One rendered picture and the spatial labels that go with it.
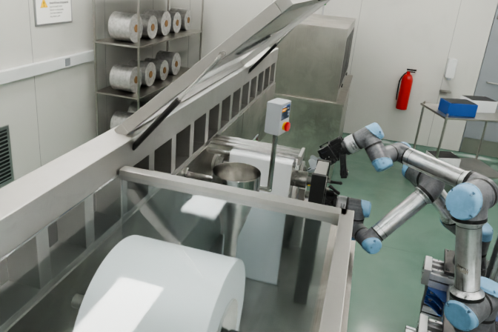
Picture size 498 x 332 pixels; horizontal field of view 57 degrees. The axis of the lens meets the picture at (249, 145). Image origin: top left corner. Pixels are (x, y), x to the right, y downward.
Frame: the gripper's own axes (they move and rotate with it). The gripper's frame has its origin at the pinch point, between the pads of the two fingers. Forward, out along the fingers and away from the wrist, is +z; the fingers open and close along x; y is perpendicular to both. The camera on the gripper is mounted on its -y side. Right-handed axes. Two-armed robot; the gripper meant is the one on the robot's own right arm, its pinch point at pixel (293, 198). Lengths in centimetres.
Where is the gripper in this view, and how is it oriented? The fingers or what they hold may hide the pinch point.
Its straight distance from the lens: 219.6
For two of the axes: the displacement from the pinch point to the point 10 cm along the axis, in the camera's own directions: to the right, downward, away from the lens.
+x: -2.6, 3.2, -9.1
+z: -9.6, -1.7, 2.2
